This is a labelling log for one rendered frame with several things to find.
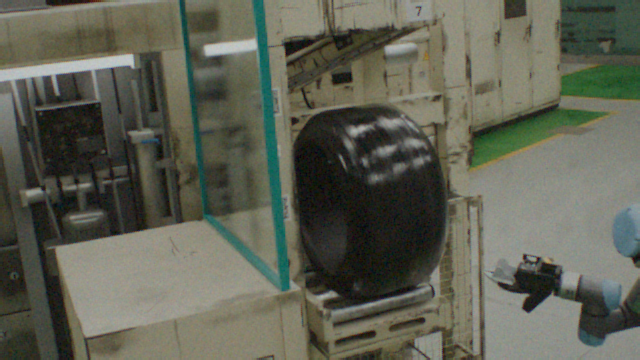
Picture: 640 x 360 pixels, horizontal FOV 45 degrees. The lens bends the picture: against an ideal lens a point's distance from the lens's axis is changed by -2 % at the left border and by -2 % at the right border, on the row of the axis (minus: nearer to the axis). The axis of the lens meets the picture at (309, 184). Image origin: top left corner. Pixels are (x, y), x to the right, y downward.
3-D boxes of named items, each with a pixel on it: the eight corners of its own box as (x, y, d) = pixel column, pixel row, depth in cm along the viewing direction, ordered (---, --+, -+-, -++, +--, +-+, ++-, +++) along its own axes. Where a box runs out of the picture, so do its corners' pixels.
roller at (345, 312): (318, 312, 223) (323, 327, 222) (322, 308, 219) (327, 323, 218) (426, 286, 236) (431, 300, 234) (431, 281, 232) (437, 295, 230)
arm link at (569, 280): (578, 288, 212) (572, 308, 207) (561, 284, 214) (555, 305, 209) (581, 268, 208) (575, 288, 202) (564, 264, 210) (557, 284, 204)
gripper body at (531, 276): (520, 251, 214) (565, 261, 209) (519, 275, 219) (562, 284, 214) (513, 270, 209) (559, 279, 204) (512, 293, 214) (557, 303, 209)
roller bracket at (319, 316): (324, 344, 216) (322, 311, 213) (275, 295, 252) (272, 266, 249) (335, 341, 217) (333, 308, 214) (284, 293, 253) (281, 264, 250)
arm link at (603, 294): (615, 319, 202) (620, 292, 198) (572, 310, 206) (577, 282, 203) (619, 303, 208) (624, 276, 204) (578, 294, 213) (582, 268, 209)
